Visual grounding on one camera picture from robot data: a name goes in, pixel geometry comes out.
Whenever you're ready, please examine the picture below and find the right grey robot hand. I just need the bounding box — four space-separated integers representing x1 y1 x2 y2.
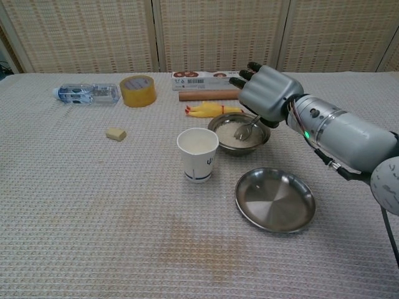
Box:
229 61 305 128

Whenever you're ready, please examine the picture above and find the metal spoon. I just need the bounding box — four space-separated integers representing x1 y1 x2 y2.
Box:
233 114 262 140

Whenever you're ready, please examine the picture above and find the white rice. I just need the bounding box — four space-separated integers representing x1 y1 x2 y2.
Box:
216 122 264 148

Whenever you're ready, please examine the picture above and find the steel bowl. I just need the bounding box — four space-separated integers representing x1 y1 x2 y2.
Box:
208 113 271 156

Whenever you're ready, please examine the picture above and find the white paper cup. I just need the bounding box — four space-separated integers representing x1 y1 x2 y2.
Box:
176 127 219 184

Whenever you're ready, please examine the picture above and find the steel plate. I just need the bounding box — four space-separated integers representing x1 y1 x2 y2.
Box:
234 167 317 234

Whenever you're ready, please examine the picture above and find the wooden rolling pin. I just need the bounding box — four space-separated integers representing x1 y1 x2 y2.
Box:
178 90 243 102

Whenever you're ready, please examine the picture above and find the cling film box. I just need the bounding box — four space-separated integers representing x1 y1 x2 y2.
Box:
171 70 250 92

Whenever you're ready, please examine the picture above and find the yellow rubber chicken toy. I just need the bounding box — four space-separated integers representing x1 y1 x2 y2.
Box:
185 101 246 119

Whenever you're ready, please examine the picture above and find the bamboo folding screen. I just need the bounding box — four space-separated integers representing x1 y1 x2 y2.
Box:
0 0 399 75

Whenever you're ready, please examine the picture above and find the yellow packing tape roll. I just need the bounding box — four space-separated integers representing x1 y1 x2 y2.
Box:
119 75 157 108

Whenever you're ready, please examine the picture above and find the small yellow block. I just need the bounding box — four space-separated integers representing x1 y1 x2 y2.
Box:
105 127 128 143

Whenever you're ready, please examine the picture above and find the clear plastic water bottle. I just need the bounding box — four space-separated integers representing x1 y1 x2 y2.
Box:
52 83 121 107

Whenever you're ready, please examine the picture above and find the white woven tablecloth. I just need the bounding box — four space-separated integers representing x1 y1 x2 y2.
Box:
0 71 399 299

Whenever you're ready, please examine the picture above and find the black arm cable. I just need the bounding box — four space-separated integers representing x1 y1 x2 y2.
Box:
380 207 399 269

